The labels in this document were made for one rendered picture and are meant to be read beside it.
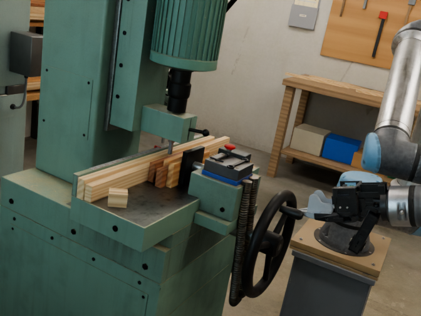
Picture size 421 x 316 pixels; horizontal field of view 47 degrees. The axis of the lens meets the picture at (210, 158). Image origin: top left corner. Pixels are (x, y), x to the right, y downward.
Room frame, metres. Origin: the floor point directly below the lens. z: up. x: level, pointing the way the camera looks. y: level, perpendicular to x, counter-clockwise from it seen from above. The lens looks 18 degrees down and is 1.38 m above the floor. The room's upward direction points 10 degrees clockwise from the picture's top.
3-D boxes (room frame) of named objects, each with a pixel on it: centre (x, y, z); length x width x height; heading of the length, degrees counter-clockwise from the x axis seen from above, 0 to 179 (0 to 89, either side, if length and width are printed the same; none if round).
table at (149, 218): (1.20, 0.03, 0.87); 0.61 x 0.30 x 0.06; 153
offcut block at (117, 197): (1.00, 0.19, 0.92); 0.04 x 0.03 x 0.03; 104
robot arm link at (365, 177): (1.68, -0.57, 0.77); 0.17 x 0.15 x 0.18; 72
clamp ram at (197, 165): (1.20, 0.02, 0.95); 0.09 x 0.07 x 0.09; 153
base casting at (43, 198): (1.32, 0.22, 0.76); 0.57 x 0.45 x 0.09; 63
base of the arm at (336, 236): (1.68, -0.56, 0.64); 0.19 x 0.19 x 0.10
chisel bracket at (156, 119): (1.28, 0.13, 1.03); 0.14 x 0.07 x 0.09; 63
